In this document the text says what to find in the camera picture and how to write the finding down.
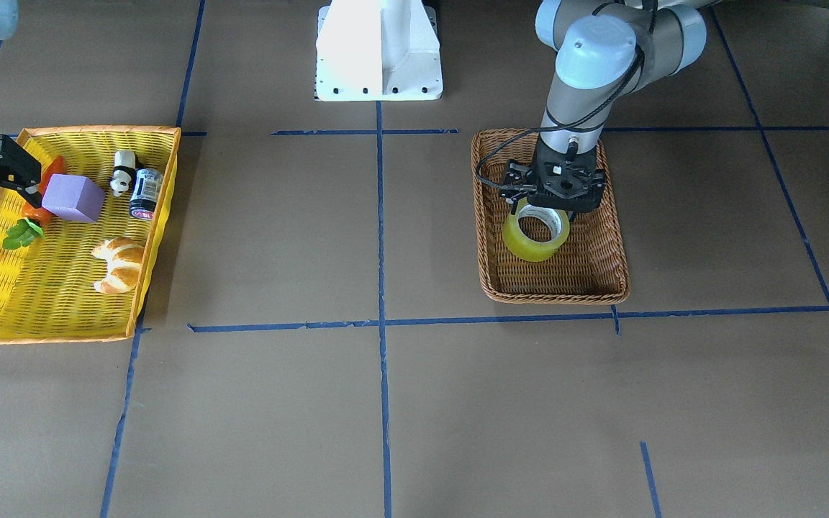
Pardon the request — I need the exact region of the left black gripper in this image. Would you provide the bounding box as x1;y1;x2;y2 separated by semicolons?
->
498;137;608;222

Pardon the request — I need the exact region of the yellow tape roll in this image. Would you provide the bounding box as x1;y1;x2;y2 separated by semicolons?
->
502;203;571;262

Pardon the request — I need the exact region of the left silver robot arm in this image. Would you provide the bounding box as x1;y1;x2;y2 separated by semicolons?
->
488;1;708;216

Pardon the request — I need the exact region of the brown wicker basket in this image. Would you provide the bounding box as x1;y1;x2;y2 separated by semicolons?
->
471;128;630;305

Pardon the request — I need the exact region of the yellow plastic basket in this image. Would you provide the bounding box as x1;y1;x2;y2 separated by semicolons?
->
0;125;182;344

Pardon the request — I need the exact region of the toy carrot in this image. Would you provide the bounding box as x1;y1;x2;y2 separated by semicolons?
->
2;155;66;250

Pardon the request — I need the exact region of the purple foam cube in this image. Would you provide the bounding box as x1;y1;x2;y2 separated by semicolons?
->
42;173;107;224

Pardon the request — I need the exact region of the toy panda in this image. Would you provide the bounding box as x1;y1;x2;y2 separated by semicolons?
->
109;150;139;197

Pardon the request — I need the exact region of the toy croissant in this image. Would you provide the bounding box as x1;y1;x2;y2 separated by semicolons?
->
91;237;145;295

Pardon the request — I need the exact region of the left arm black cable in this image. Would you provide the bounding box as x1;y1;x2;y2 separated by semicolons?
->
475;0;656;191

